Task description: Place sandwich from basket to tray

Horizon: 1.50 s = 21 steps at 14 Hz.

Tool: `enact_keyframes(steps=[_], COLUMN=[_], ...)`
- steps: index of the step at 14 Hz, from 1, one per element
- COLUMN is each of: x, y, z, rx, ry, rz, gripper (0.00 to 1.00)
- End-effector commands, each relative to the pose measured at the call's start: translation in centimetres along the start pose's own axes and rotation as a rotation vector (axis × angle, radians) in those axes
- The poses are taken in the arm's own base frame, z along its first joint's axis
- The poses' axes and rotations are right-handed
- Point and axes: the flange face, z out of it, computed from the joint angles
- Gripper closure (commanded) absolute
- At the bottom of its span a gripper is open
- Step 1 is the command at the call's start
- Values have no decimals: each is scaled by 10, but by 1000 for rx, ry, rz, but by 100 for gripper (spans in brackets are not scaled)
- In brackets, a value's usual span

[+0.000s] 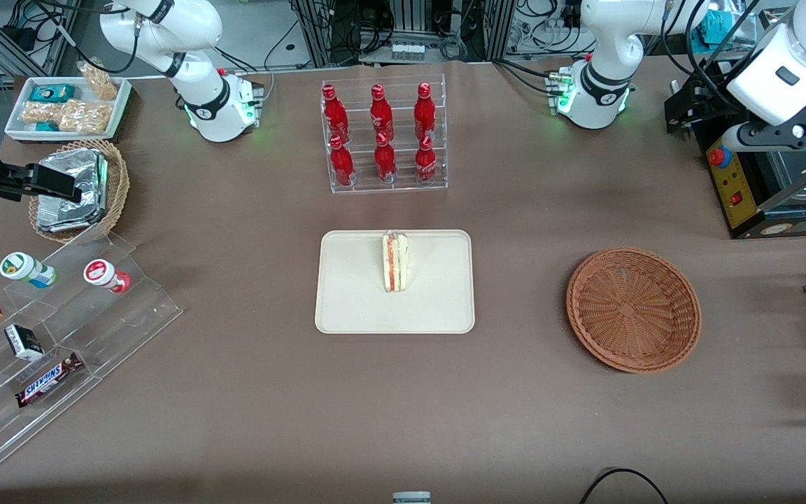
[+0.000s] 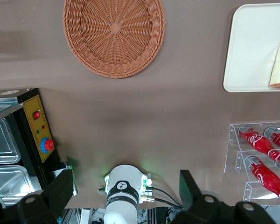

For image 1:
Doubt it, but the clear acrylic bottle rack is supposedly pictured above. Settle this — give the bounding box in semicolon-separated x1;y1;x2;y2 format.
320;73;448;195

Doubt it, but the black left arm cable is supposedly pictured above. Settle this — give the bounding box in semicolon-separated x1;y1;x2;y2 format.
660;0;761;106

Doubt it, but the black floor cable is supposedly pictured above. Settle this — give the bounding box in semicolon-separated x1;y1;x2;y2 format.
579;468;670;504

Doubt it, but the green lid yogurt cup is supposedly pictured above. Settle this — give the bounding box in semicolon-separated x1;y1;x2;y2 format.
0;252;57;289

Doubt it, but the cream rectangular tray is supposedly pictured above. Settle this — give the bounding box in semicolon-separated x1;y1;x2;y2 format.
314;230;476;335

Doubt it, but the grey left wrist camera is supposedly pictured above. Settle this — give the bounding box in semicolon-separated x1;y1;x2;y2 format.
721;125;758;153

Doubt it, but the light tan wicker basket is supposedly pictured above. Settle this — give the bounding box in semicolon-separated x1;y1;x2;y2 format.
28;139;130;244

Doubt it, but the large teal snack box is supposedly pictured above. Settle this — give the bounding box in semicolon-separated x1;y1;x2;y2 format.
31;84;76;104

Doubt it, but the small black white carton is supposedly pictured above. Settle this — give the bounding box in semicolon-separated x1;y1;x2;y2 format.
4;324;45;363

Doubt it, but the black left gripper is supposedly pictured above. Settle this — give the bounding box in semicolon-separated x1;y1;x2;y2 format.
665;66;740;134

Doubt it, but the aluminium foil container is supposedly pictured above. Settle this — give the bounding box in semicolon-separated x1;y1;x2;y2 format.
36;148;109;234

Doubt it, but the clear acrylic stepped shelf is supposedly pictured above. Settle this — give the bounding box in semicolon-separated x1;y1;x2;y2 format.
0;224;184;477

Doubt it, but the black machine with red button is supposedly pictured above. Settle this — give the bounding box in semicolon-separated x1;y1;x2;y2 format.
665;59;806;240

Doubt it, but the white rectangular snack tray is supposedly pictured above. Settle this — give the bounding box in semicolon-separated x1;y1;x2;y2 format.
4;76;132;144

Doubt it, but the red cola bottle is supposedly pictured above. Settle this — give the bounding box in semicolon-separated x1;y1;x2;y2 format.
374;133;397;184
329;135;356;187
413;82;438;144
322;84;350;145
415;135;438;184
369;84;394;144

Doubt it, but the clear popcorn snack bag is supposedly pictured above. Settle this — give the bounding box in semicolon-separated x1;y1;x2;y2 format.
21;101;62;126
79;61;119;102
58;99;112;134

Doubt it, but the triangular sandwich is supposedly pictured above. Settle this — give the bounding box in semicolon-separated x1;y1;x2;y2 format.
381;230;410;294

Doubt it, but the teal plastic bag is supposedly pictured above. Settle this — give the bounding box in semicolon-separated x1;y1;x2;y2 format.
693;7;733;46

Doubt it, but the Snickers chocolate bar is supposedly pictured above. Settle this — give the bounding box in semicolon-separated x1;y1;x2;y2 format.
15;352;84;409

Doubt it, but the brown round wicker basket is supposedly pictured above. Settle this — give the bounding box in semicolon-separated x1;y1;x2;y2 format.
566;246;702;375

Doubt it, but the red lid yogurt cup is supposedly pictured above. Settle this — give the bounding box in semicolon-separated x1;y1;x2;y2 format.
83;259;132;294

